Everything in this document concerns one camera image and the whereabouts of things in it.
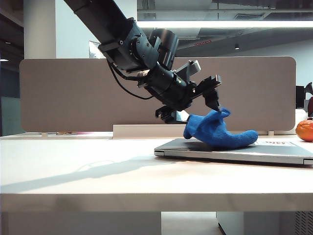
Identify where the white building pillar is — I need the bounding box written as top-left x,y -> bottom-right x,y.
23,0 -> 57,59

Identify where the beige cable tray flap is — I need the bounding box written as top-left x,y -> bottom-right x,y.
112,124 -> 189,140

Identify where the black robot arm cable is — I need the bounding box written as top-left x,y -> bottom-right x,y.
106,58 -> 155,100

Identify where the grey closed laptop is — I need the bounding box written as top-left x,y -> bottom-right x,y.
154,138 -> 313,165

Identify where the white cabinet with vent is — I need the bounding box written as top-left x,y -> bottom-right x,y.
216,211 -> 313,235

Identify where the red and black figure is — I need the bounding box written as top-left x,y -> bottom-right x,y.
304,82 -> 313,118

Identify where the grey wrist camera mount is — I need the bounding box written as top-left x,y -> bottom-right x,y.
175,59 -> 201,83

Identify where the brown fabric desk divider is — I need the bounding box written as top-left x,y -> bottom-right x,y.
19,56 -> 297,133

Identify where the orange fruit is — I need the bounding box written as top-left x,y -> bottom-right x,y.
295,119 -> 313,142

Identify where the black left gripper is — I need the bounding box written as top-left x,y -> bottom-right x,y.
146,62 -> 223,125

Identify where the white sticker with red print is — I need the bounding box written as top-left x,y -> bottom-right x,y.
258,140 -> 294,147

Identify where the blue terry rag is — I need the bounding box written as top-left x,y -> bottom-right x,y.
183,107 -> 259,150

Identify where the dark computer monitor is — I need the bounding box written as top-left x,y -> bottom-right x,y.
295,85 -> 307,109

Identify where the long ceiling light strip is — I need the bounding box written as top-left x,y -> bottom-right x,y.
136,20 -> 313,28

